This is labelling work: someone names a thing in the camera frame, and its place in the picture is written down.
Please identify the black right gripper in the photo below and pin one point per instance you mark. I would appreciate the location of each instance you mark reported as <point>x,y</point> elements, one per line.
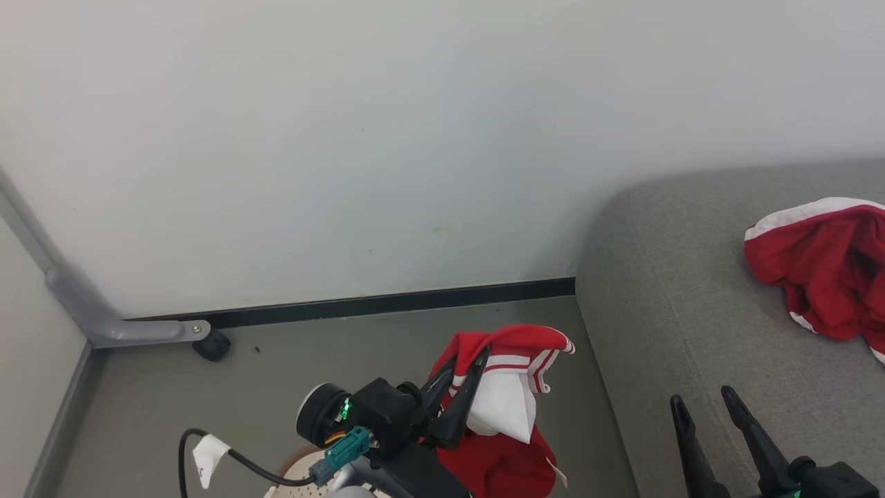
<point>836,484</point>

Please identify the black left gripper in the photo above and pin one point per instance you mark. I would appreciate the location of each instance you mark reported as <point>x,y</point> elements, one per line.
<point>390,415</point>

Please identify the red white striped-cuff garment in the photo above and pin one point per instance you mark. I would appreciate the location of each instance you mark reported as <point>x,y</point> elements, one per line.
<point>508,408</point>

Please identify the grey fabric sofa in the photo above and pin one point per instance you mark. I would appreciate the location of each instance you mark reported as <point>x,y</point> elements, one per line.
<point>691,311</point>

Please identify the black baseboard strip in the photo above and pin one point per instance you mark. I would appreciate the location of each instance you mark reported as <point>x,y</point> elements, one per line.
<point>387,303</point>

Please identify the red garment white trim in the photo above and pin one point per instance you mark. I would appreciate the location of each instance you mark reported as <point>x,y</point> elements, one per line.
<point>830,270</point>

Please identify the black frame foot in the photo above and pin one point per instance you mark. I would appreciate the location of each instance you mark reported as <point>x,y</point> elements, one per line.
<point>211,346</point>

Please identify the grey metal frame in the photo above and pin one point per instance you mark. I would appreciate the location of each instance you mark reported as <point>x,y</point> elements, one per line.
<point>83,304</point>

